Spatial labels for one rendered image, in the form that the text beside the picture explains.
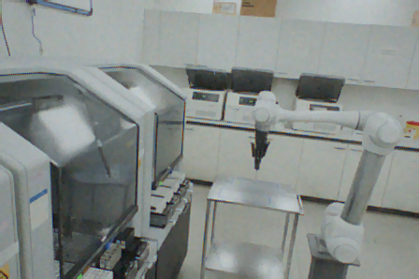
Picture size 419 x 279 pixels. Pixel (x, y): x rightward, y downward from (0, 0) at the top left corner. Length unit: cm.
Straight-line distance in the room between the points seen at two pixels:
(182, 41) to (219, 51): 50
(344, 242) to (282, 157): 253
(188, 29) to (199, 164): 175
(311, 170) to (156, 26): 270
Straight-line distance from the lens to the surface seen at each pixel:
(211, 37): 437
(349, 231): 181
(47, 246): 111
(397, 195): 460
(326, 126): 416
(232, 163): 425
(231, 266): 253
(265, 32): 431
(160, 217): 198
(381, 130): 162
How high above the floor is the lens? 176
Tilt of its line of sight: 15 degrees down
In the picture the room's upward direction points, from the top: 5 degrees clockwise
